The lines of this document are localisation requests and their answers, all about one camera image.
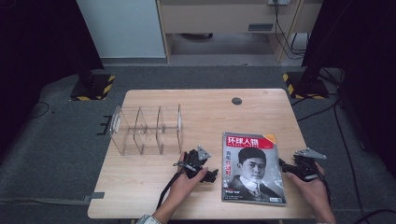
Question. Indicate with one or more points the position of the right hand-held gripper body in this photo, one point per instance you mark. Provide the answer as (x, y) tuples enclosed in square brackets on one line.
[(306, 168)]

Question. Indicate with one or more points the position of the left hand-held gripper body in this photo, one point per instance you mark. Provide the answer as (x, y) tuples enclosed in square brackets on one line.
[(194, 158)]

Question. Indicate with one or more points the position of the magazine with portrait cover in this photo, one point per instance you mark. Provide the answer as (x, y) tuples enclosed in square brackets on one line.
[(253, 174)]

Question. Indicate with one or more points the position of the clear acrylic file rack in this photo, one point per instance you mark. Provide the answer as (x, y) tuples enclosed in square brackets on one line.
[(146, 132)]

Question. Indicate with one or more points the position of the person's right hand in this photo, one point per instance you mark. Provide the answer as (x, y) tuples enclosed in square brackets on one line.
[(313, 189)]

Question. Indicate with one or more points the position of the person's left hand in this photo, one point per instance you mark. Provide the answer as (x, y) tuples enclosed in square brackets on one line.
[(183, 186)]

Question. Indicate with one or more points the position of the dark round table grommet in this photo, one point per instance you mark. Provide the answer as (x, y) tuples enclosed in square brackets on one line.
[(236, 100)]

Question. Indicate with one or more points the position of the striped black stand base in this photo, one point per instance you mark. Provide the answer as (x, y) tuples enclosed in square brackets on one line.
[(93, 88), (306, 88)]

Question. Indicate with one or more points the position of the grey floor tape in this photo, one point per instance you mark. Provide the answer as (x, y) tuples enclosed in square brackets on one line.
[(95, 196)]

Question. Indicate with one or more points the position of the black curtain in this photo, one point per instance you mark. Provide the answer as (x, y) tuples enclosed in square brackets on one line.
[(37, 56), (361, 62)]

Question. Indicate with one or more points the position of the beige office desk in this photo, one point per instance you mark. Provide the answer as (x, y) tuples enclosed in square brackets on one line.
[(224, 18)]

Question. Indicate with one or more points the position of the black table bracket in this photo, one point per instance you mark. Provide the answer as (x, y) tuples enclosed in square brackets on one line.
[(104, 124)]

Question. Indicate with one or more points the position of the white wall socket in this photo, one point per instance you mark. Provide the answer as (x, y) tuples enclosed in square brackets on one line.
[(279, 2)]

